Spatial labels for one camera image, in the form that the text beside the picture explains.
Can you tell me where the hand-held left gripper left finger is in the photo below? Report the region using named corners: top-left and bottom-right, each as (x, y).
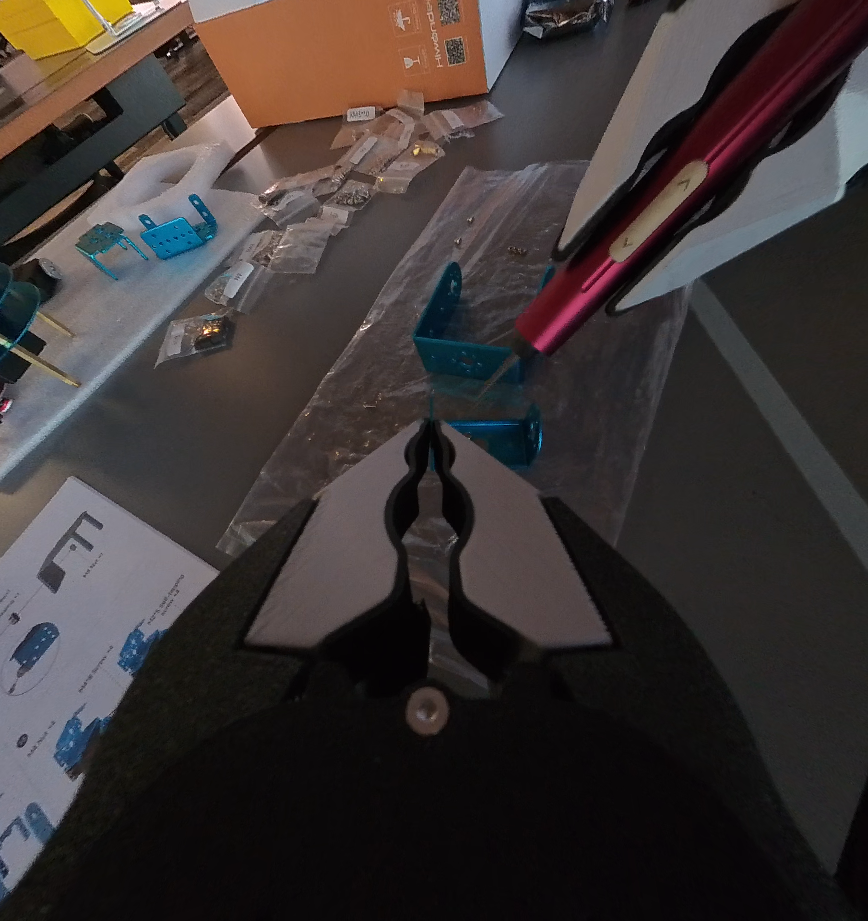
top-left (242, 420), bottom-right (440, 678)

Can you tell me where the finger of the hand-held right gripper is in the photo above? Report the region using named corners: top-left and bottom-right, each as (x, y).
top-left (552, 0), bottom-right (850, 260)
top-left (609, 32), bottom-right (868, 319)

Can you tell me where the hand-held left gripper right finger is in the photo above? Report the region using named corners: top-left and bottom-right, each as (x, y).
top-left (435, 420), bottom-right (617, 658)

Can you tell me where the blue metal U bracket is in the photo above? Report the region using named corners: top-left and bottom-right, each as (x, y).
top-left (410, 260), bottom-right (560, 387)
top-left (430, 404), bottom-right (546, 473)

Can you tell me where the red electric screwdriver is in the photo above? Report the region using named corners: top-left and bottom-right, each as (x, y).
top-left (478, 0), bottom-right (868, 400)

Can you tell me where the dark foil bag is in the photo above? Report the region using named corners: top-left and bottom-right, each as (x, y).
top-left (523, 0), bottom-right (617, 40)

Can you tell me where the clear plastic sheet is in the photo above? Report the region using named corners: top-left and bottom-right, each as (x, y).
top-left (218, 164), bottom-right (695, 569)

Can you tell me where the white instruction manual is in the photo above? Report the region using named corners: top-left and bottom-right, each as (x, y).
top-left (0, 478), bottom-right (220, 921)

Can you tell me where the grey foam mat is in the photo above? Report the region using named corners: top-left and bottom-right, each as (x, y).
top-left (0, 189), bottom-right (280, 492)

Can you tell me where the pile of small screw bags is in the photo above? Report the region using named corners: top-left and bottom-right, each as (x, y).
top-left (152, 89), bottom-right (504, 370)

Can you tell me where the orange cardboard box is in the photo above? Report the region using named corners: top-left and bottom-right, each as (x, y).
top-left (189, 0), bottom-right (527, 131)

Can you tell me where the black servo motor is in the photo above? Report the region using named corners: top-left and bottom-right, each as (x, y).
top-left (12, 259), bottom-right (65, 297)

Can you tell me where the blue acrylic disc stack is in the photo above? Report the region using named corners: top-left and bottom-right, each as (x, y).
top-left (0, 246), bottom-right (43, 383)

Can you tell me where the white foam packing piece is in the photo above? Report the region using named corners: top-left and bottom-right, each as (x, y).
top-left (89, 141), bottom-right (226, 238)

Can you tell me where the wooden side table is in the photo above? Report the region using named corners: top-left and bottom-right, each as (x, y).
top-left (0, 0), bottom-right (198, 249)

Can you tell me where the blue perforated metal bracket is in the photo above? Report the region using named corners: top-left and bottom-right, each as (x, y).
top-left (141, 195), bottom-right (218, 266)

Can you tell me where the small teal metal bracket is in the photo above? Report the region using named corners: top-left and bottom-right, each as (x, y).
top-left (75, 223), bottom-right (148, 283)

